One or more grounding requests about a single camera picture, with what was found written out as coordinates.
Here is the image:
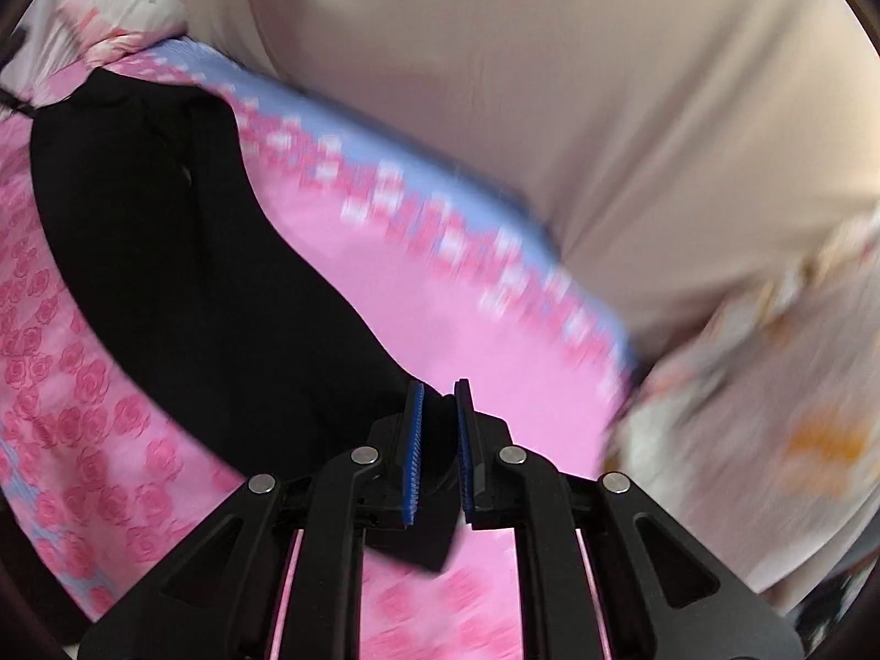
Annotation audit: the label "pink floral bed sheet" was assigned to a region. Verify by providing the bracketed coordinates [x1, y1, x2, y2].
[0, 37, 642, 660]

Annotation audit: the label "black pants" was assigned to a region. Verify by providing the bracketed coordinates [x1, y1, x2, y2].
[29, 65, 460, 575]

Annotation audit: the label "white satin curtain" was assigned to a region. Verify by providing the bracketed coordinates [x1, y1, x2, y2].
[3, 0, 97, 109]

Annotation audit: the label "white cat face pillow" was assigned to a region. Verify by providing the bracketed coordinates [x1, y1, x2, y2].
[55, 0, 191, 71]

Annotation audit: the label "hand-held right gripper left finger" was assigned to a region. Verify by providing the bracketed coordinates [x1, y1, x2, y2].
[77, 381, 427, 660]

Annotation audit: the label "white orange printed cloth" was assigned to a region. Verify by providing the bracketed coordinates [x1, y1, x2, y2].
[603, 210, 880, 616]

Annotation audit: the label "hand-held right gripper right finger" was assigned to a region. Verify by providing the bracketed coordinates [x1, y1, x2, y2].
[454, 378, 805, 660]

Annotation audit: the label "beige curtain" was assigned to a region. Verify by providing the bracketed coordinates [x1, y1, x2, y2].
[182, 0, 880, 351]

